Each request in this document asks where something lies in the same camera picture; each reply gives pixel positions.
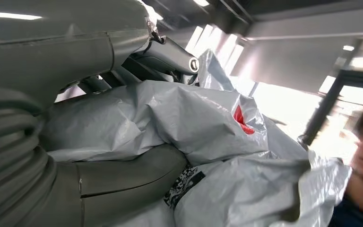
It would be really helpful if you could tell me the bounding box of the black metal pole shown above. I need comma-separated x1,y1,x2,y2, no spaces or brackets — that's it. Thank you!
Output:
296,37,363,148

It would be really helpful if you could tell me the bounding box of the grey plastic mailer package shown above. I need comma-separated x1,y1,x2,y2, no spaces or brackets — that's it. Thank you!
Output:
40,49,354,227

